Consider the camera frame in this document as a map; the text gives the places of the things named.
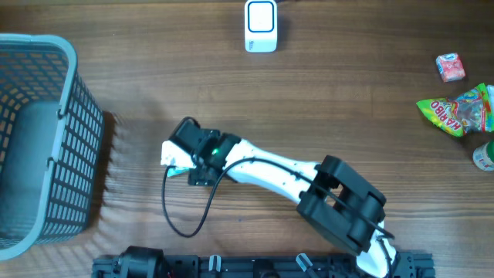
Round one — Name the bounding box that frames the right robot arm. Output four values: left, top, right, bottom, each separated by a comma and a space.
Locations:
161, 117, 398, 277

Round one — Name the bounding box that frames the green lid jar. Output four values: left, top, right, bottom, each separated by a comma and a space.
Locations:
472, 141, 494, 171

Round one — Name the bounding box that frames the white cardboard box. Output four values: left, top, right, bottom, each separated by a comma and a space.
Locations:
486, 85, 494, 110

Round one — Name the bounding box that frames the grey plastic basket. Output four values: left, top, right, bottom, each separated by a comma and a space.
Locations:
1, 33, 104, 260

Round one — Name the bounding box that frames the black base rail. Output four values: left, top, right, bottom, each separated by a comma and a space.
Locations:
92, 246, 435, 278

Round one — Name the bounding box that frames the small red tissue pack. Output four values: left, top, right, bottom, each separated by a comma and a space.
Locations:
435, 53, 466, 83

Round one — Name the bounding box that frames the Haribo gummy candy bag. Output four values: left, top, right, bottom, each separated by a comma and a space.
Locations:
416, 83, 493, 137

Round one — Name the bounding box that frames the white barcode scanner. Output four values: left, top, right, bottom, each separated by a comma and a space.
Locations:
244, 0, 278, 53

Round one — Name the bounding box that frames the teal wet wipes pack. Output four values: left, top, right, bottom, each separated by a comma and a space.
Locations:
166, 166, 189, 177

